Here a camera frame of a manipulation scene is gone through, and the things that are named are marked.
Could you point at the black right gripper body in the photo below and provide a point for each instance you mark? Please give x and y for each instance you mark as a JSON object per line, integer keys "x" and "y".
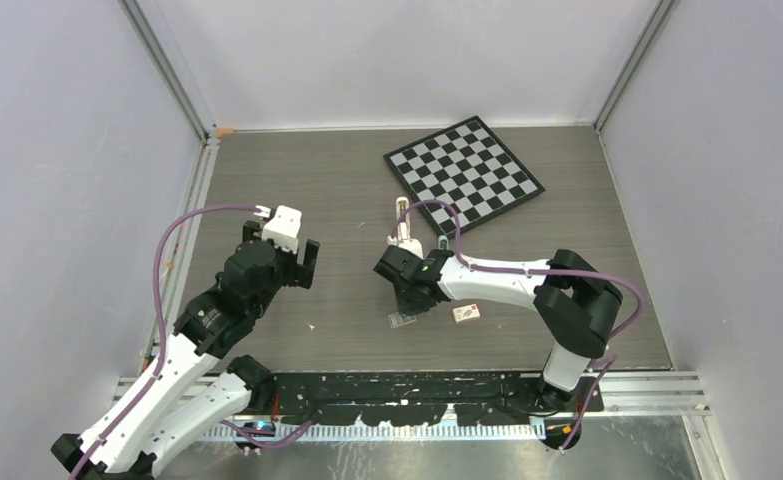
{"x": 409, "y": 304}

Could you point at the white stapler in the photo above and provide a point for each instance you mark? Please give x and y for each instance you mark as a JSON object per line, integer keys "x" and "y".
{"x": 401, "y": 234}

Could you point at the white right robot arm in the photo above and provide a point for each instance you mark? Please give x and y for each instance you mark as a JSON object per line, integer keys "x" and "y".
{"x": 578, "y": 305}

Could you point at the white playing card box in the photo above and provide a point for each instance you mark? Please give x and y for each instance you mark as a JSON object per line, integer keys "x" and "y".
{"x": 466, "y": 313}

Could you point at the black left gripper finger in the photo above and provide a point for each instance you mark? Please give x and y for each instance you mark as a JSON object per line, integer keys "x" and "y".
{"x": 251, "y": 231}
{"x": 305, "y": 271}

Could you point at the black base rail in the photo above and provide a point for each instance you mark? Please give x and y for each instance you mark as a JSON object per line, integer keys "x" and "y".
{"x": 473, "y": 398}

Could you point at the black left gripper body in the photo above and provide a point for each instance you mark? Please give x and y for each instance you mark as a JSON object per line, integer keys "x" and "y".
{"x": 285, "y": 273}

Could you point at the black white chessboard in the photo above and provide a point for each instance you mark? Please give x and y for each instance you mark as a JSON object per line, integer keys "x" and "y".
{"x": 467, "y": 166}

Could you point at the grey staple box tray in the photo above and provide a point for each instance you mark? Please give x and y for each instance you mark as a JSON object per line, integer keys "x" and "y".
{"x": 398, "y": 320}

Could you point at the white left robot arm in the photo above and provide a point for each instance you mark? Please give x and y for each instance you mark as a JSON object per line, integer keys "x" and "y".
{"x": 147, "y": 427}

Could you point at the small blue grey stapler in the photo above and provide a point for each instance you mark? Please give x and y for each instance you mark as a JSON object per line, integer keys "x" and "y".
{"x": 443, "y": 243}

